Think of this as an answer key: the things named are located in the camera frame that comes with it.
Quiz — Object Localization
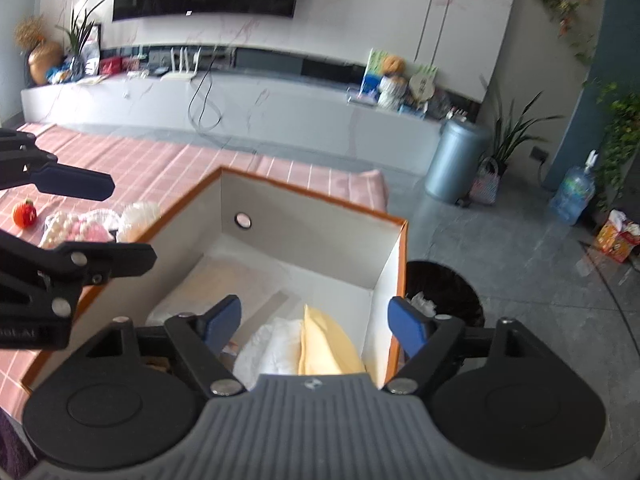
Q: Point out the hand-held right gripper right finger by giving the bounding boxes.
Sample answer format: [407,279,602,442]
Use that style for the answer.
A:
[382,295,539,395]

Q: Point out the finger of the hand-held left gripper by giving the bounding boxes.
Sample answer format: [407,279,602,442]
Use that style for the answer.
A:
[0,230,158,320]
[0,128,116,201]

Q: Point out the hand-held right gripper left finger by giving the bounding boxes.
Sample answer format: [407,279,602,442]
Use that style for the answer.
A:
[87,294,248,398]

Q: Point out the white cloth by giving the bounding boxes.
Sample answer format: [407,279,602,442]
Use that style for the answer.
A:
[232,316,306,392]

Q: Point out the yellow cloth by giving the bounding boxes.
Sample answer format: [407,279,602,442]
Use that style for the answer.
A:
[298,303,367,377]

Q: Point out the orange cardboard box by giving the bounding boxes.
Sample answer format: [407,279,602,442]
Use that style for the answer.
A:
[20,165,410,394]

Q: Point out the pink plastic packet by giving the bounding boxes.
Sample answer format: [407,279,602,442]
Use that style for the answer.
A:
[75,214,117,245]

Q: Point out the clear plastic bread bag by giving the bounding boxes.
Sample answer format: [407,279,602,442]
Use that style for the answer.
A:
[115,201,164,244]

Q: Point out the white bead packet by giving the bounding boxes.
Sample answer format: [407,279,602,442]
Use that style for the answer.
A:
[39,211,82,250]

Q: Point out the orange crocheted toy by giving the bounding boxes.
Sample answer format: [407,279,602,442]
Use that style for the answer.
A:
[12,199,39,230]

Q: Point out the black round trash bin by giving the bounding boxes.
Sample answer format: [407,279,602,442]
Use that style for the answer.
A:
[403,259,486,357]

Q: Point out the pink checked tablecloth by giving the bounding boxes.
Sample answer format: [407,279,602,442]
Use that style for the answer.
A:
[0,122,391,397]

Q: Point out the purple rug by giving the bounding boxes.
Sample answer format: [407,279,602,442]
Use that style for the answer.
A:
[0,404,27,463]

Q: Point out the gold round vase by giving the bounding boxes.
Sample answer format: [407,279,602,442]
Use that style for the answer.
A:
[27,42,64,86]

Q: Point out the white router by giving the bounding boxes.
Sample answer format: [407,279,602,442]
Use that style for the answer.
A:
[159,45,201,81]

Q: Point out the green leafy plant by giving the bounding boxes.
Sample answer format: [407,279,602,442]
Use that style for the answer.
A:
[55,0,109,59]

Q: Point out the dried flower bunch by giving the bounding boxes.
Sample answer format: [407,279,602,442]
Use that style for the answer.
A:
[13,15,46,51]

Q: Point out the pink woven basket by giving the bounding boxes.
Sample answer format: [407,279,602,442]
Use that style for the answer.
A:
[468,156,501,206]

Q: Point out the grey metal trash can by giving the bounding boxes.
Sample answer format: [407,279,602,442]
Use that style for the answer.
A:
[424,117,492,205]

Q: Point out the blue water bottle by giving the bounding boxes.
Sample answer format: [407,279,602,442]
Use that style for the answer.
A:
[549,149,597,226]

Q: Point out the white marble tv cabinet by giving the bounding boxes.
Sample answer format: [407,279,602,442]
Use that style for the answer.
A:
[20,67,444,177]

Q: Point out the tall potted plant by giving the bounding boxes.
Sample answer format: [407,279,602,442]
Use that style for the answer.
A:
[479,74,566,177]

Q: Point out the red tissue box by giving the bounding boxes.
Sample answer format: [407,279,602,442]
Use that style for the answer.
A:
[594,209,640,264]

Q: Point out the white knitted holder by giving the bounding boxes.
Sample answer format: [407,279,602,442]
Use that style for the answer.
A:
[378,77,404,109]

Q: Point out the round paper fan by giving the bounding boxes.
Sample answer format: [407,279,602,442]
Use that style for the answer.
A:
[409,70,435,104]

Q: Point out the colourful painting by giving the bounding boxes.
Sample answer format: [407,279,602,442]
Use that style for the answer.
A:
[362,48,389,101]

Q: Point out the bushy ivy plant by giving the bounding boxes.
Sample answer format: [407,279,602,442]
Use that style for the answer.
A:
[582,79,640,212]

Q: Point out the hanging ivy plant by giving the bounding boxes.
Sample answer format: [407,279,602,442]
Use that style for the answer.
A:
[530,0,596,66]

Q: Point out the black floor cable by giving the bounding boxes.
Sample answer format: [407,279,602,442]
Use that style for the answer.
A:
[579,241,640,342]

